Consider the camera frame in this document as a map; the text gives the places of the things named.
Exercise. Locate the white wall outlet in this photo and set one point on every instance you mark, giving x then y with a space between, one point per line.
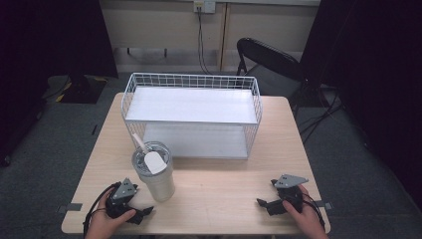
204 6

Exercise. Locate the black stand base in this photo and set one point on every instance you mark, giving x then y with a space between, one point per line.
79 88

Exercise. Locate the person's left hand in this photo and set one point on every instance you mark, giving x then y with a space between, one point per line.
105 225

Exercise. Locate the white silicone spatula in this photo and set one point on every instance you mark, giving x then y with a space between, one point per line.
154 162

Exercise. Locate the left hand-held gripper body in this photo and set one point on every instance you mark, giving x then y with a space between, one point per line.
121 195

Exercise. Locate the person's right hand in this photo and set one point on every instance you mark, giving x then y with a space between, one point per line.
307 220

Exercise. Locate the white tumbler cup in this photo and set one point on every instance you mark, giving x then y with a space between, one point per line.
159 186

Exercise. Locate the black curtain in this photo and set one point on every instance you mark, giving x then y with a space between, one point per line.
371 66
49 43

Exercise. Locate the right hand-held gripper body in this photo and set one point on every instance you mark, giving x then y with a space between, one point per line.
289 192

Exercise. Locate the black folding chair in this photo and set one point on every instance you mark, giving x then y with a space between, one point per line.
268 56

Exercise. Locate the grey tape strip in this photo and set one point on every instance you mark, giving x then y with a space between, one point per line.
70 207
326 205

